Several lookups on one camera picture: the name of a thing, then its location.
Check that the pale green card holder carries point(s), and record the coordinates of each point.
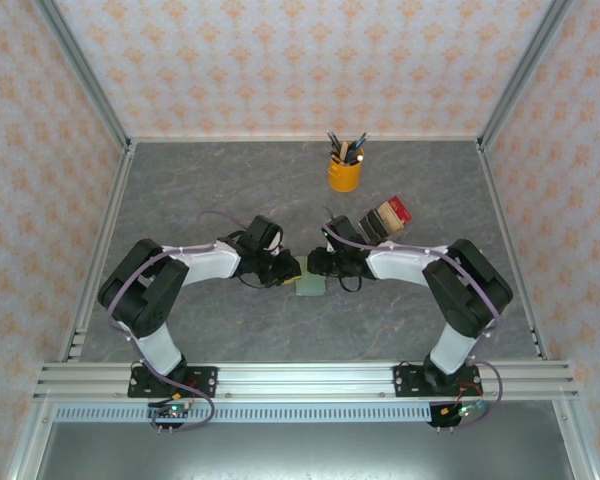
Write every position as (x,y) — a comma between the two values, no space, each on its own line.
(312,286)

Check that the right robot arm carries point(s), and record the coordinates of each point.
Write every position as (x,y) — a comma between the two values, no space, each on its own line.
(455,345)

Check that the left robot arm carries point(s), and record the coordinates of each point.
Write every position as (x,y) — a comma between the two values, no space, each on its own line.
(160,350)

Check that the wooden card box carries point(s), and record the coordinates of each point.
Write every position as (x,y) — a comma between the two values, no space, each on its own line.
(370,227)

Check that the red card pack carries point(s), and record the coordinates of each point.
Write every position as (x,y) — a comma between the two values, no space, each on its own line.
(401,207)

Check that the yellow pen cup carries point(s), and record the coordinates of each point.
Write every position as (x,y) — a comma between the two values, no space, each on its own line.
(345,175)

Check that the white-tipped pen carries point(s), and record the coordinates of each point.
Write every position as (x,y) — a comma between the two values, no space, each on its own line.
(361,157)

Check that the wooden stick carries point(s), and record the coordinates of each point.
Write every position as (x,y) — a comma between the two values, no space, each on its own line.
(346,150)

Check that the dark pencil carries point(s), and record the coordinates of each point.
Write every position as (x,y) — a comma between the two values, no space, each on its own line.
(332,140)

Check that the blue pen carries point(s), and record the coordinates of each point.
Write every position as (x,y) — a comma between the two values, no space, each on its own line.
(362,140)

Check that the grey metal panel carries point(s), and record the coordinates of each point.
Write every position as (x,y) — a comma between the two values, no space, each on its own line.
(305,455)

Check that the long aluminium mounting rail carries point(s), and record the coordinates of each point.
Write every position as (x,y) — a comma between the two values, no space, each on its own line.
(305,380)

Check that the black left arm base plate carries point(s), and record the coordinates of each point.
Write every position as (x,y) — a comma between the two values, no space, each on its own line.
(205,380)

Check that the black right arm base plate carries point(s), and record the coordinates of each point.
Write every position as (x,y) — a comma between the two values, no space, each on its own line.
(405,380)

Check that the aluminium rear rail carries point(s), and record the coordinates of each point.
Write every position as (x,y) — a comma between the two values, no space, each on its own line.
(230,139)

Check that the aluminium side rail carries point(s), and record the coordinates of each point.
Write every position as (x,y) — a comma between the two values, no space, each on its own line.
(500,200)
(99,250)

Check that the aluminium upright frame post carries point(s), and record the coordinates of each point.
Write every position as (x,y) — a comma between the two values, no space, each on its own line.
(524,70)
(83,70)

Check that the aluminium frame leg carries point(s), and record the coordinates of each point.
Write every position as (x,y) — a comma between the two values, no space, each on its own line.
(577,450)
(28,450)

